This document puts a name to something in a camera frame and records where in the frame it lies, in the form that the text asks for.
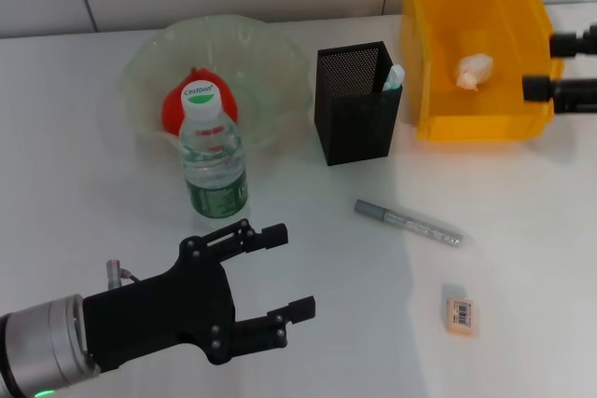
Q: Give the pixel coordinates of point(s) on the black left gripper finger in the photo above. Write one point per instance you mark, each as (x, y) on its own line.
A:
(301, 308)
(273, 235)

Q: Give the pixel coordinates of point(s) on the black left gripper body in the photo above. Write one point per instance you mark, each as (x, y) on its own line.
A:
(158, 309)

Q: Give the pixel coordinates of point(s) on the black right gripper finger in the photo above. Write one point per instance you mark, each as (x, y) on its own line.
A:
(571, 44)
(559, 92)

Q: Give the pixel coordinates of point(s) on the clear green-label water bottle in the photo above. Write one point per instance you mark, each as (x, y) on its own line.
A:
(217, 183)

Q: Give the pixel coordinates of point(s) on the white paper ball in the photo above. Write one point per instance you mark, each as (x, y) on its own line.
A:
(473, 72)

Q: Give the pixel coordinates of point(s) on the silver marker pen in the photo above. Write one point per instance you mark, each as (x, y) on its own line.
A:
(406, 223)

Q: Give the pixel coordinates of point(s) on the orange toy fruit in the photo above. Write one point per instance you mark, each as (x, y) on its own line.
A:
(172, 111)

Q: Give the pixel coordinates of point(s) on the beige eraser with barcode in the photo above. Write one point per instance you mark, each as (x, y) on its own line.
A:
(462, 316)

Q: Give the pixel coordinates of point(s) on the black mesh pen holder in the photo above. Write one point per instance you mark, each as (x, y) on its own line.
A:
(354, 123)

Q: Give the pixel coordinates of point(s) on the green glass fruit plate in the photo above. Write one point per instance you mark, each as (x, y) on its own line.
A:
(270, 67)

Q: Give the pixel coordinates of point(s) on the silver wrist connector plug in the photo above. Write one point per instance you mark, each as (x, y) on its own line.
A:
(112, 273)

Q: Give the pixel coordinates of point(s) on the yellow plastic bin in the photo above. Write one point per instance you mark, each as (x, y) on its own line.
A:
(490, 109)

